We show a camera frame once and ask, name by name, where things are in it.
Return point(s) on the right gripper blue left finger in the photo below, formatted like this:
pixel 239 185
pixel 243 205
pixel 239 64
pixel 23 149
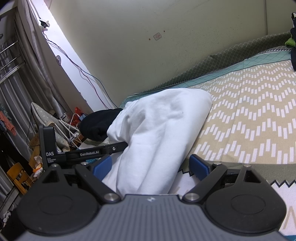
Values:
pixel 90 178

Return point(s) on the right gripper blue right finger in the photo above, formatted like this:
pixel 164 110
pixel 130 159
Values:
pixel 211 177

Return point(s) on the white garment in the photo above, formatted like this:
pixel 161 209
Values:
pixel 160 130

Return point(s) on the dark folded clothes stack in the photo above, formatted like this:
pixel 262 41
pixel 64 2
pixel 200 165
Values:
pixel 293 50

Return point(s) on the black garment at bed edge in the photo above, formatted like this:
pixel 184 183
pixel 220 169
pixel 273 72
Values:
pixel 95 125

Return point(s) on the grey ironing board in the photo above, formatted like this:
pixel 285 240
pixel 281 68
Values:
pixel 43 117

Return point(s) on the yellow wooden chair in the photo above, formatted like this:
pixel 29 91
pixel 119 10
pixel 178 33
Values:
pixel 20 178

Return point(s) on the patterned beige bed sheet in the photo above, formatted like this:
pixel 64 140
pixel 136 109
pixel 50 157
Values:
pixel 252 119

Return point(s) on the grey curtain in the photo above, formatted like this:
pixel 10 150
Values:
pixel 25 79

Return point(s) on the green garment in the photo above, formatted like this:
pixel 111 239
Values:
pixel 290 43

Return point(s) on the white wall socket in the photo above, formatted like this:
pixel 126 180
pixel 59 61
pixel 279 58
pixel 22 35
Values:
pixel 157 36

